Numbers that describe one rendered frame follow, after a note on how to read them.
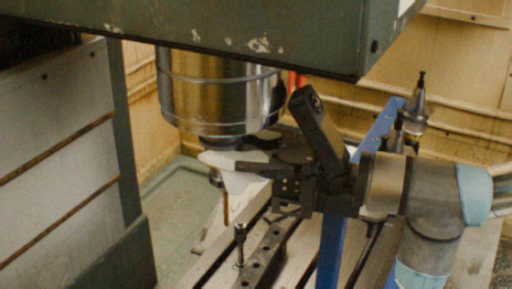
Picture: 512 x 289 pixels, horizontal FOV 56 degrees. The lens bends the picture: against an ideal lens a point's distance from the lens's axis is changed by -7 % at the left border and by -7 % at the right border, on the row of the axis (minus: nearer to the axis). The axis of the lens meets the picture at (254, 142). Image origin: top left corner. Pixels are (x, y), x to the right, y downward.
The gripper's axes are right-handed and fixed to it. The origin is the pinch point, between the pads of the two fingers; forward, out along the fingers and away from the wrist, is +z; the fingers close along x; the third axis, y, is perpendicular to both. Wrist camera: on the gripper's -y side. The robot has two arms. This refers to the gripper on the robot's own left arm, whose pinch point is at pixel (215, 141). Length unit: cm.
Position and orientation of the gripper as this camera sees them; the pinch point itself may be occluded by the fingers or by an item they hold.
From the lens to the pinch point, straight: 67.1
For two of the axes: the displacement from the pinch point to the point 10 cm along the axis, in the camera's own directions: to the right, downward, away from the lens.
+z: -9.6, -1.5, 2.3
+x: 2.7, -4.7, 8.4
